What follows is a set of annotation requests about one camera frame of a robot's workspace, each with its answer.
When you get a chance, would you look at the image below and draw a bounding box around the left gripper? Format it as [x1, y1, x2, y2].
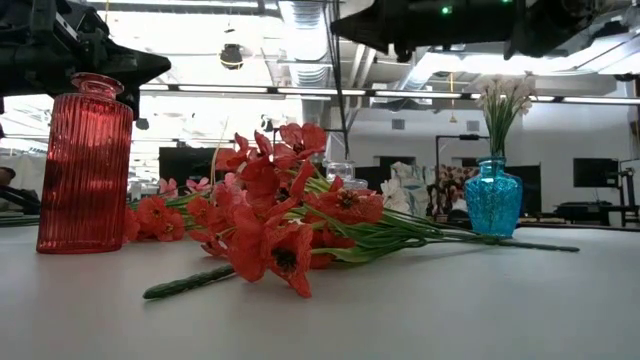
[29, 0, 172, 121]

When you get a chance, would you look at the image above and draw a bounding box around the black computer monitor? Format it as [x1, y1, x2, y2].
[158, 146, 224, 190]

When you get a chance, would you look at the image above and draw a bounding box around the black wall screen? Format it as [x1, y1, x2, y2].
[573, 157, 620, 189]

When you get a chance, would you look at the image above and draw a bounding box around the clear glass vase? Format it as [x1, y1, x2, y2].
[323, 159, 370, 191]

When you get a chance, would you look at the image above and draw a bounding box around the red ribbed glass vase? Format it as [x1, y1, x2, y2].
[36, 72, 135, 255]

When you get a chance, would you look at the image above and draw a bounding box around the black work table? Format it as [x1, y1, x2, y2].
[553, 200, 640, 227]

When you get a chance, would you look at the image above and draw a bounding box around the red artificial flower bunch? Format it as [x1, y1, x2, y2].
[122, 193, 189, 245]
[212, 122, 581, 301]

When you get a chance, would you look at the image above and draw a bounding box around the white draped cloth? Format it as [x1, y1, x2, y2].
[389, 161, 427, 211]

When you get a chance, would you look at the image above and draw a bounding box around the black metal stand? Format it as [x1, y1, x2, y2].
[433, 132, 492, 219]

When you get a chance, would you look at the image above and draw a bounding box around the blue glass vase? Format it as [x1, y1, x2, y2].
[463, 156, 524, 239]

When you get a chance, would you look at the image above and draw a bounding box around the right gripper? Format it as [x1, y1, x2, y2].
[330, 0, 441, 62]

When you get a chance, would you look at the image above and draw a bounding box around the black ceiling dome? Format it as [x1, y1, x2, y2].
[219, 43, 245, 71]

